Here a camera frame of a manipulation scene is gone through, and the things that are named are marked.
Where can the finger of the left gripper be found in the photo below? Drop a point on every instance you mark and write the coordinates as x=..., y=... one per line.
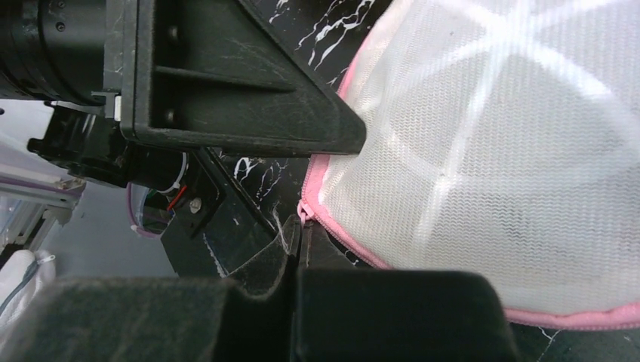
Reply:
x=215, y=74

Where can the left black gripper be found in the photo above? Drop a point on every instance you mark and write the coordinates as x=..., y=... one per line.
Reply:
x=53, y=51

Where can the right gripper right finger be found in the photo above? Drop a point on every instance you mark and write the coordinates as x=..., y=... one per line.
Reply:
x=349, y=313

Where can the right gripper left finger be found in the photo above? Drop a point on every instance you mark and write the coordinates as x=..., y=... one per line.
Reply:
x=245, y=316

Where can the white mesh laundry bag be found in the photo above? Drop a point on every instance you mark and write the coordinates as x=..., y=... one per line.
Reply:
x=502, y=139

